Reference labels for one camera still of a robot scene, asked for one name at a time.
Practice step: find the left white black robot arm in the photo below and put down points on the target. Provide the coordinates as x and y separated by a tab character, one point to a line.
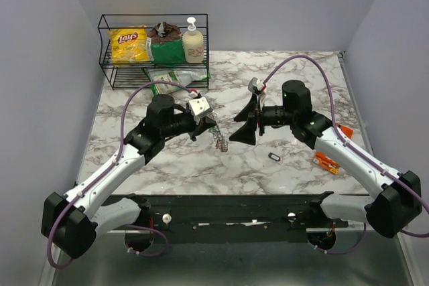
74	220

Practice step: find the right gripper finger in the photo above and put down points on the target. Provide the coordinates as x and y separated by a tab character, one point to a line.
247	133
250	107

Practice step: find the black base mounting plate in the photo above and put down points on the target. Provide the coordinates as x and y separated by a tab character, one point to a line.
229	218

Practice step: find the aluminium rail frame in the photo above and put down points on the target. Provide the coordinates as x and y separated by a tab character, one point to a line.
72	221

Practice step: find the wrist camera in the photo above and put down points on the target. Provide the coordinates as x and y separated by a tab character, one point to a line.
199	108
256	86

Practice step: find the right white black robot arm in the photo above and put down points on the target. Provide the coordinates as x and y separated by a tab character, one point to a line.
392	199

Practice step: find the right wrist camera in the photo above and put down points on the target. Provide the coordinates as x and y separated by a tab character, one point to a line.
256	86

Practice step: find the orange packet near arm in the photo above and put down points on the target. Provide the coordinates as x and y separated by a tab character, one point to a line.
326	163

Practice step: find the yellow Lays chips bag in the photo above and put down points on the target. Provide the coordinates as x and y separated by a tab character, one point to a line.
128	45

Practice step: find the black wire shelf rack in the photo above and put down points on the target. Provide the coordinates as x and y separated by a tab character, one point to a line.
132	76

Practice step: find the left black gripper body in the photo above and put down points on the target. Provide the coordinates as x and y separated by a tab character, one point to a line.
192	132

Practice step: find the green white snack bag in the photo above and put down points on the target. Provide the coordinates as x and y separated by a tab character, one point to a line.
171	80

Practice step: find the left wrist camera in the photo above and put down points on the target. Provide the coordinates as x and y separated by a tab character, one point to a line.
199	108

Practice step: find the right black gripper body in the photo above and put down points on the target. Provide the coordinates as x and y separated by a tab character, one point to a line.
260	117

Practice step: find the cream soap pump bottle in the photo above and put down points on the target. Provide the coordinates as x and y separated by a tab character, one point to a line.
193	43

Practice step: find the green brown snack bag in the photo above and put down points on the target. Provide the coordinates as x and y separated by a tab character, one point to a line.
164	44

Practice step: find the black key tag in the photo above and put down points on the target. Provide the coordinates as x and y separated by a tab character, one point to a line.
275	157

